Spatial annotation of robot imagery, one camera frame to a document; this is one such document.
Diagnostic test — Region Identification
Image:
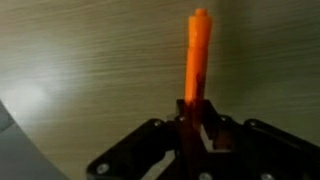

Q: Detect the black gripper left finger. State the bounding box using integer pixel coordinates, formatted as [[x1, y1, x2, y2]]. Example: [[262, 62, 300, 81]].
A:
[[175, 99, 194, 133]]

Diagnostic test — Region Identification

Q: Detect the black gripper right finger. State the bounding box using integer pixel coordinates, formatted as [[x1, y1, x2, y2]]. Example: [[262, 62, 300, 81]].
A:
[[202, 100, 222, 134]]

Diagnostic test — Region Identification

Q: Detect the orange sharpie marker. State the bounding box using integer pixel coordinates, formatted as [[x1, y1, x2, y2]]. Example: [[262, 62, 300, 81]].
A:
[[184, 8, 212, 104]]

